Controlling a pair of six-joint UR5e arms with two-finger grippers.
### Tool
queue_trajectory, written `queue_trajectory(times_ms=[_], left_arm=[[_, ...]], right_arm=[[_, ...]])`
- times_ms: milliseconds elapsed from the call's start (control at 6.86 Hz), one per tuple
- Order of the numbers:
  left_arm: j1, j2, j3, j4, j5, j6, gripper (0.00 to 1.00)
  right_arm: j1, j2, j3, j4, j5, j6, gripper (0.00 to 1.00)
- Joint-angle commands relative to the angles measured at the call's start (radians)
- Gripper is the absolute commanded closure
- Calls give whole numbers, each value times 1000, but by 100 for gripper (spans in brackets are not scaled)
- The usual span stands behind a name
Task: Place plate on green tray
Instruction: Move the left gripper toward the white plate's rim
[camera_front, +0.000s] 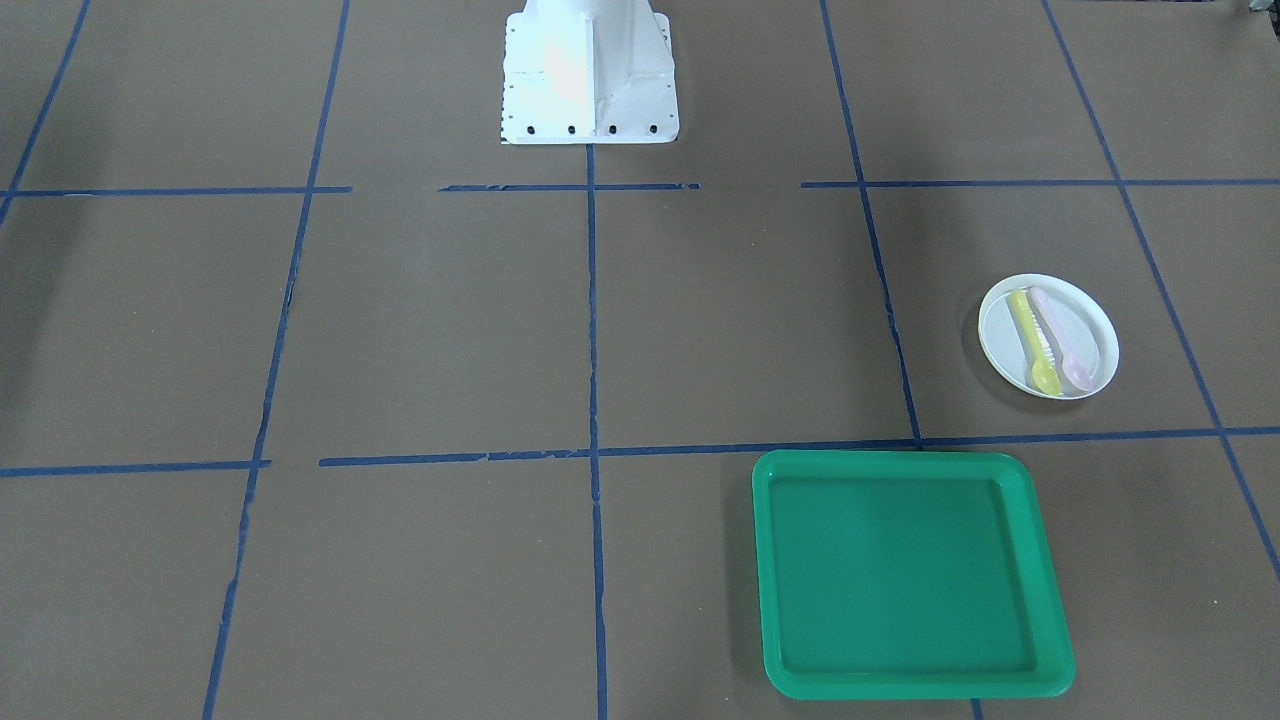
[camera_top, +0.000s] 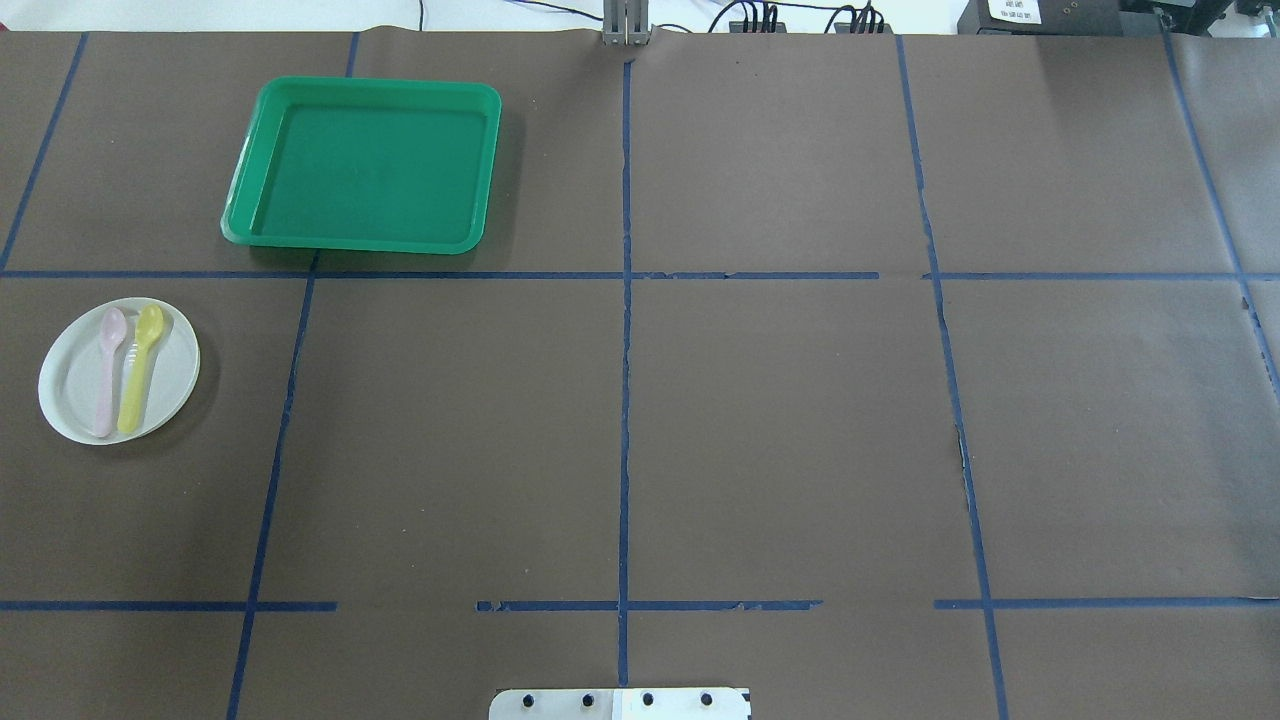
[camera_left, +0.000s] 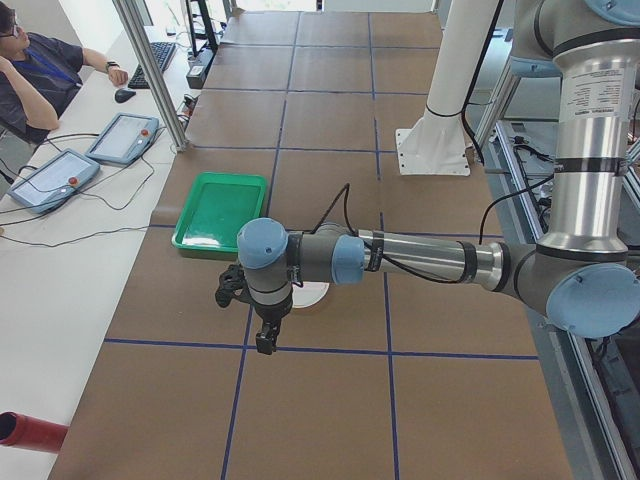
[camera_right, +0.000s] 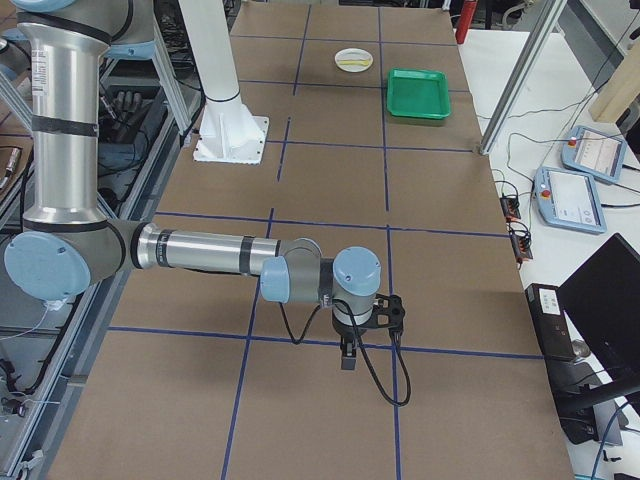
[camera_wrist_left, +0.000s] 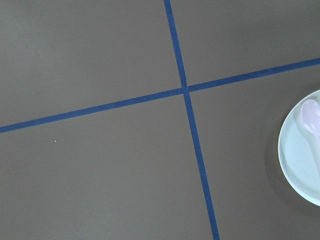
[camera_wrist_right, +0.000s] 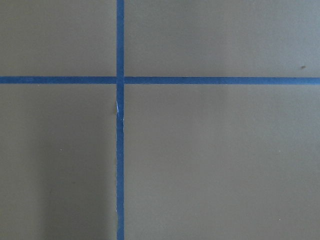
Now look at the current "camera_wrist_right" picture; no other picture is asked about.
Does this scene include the vertical blue tape strip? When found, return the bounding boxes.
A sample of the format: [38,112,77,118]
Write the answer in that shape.
[116,0,125,240]

